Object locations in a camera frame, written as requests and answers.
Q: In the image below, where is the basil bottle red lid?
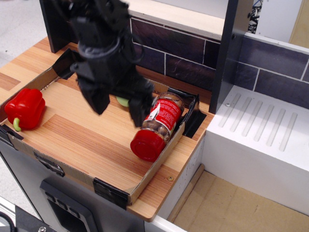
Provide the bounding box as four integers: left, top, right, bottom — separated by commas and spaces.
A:
130, 92, 184, 162

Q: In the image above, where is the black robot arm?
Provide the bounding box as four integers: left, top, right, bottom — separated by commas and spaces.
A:
53, 0, 154, 127

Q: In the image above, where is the white sink drainboard unit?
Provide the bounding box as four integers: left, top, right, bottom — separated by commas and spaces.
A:
202, 86, 309, 214

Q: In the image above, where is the green onion toy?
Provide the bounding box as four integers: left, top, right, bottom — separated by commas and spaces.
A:
116, 96, 129, 107

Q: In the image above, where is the red bell pepper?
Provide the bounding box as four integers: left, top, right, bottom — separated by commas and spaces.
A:
4, 88, 45, 132

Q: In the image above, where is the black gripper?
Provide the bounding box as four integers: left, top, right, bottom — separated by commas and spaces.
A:
71, 43, 154, 127

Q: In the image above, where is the dark grey vertical post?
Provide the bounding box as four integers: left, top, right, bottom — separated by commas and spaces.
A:
209, 0, 253, 114

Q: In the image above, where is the cardboard fence with black tape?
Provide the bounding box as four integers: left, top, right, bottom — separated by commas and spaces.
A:
0, 47, 208, 218

